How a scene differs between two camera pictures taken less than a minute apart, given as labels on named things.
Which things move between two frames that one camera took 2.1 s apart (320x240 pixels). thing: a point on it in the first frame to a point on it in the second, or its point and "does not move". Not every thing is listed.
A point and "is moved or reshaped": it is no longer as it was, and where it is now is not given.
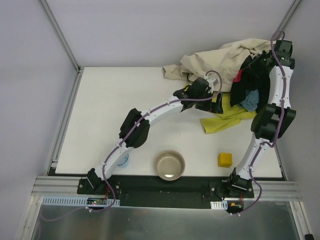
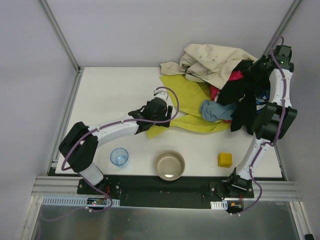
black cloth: (253, 75) is moved or reshaped
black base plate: (148, 191) does not move
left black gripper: (210, 106) to (167, 116)
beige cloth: (227, 60) is moved or reshaped
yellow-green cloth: (231, 116) to (187, 96)
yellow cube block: (225, 160) does not move
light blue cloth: (251, 100) to (211, 111)
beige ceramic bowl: (169, 165) does not move
